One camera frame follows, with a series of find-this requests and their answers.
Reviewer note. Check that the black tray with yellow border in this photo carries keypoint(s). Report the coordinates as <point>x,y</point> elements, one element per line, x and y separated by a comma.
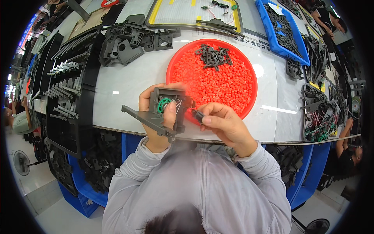
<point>181,11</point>

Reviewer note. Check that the person's body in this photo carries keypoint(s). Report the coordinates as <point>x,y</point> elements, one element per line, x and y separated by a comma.
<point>192,187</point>

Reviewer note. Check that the heap of red plastic caps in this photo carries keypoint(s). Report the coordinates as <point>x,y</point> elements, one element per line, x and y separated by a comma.
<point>222,84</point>

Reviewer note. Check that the heap of black plastic parts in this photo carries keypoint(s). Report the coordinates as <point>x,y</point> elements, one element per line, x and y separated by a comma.
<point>317,58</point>

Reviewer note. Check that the black floor fan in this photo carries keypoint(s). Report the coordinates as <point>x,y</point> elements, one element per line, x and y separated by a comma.
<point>317,226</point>
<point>22,162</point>

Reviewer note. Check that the black plastic tray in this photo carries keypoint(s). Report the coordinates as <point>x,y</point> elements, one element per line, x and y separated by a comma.
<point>60,169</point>

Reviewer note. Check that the stack of black trays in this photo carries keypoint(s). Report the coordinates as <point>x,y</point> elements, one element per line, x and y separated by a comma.
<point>46,64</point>

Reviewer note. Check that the pile of small dark grey brackets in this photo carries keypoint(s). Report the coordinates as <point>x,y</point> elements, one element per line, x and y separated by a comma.
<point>213,57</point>

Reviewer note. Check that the brown cardboard sheet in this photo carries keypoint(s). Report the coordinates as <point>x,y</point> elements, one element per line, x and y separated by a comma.
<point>87,23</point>

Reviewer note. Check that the black tray of grey parts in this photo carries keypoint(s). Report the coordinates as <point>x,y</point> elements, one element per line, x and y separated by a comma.
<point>87,87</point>

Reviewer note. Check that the red round tray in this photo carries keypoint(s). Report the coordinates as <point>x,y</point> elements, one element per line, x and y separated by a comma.
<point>178,55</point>

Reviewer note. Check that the blue crate of black parts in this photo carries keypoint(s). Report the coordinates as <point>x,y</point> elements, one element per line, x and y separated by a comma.
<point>280,32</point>

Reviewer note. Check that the pile of grey plastic housings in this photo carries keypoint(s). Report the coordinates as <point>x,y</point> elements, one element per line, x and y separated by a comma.
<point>131,44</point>

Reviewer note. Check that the small black plastic part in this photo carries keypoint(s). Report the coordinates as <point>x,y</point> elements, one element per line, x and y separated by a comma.
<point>198,115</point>

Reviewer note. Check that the person's right hand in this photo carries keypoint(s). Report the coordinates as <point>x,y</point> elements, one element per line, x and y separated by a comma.
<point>230,128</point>

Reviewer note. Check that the long grey track part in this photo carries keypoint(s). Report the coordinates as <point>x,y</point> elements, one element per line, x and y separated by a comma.
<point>217,25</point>

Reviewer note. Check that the person's left hand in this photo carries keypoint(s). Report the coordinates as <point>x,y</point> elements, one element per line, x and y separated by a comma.
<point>156,142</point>

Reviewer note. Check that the white printed paper label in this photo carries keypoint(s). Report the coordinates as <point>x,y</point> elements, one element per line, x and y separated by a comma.
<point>254,44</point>

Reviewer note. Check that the grey housing with green wheel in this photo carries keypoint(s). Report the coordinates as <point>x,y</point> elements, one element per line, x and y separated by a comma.
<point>154,99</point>

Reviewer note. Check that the blue bin of black parts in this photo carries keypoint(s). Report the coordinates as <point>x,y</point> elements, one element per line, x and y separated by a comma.
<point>304,175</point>
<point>96,166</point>

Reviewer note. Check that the single grey plastic housing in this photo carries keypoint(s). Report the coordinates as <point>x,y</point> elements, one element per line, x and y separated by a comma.
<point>294,70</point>

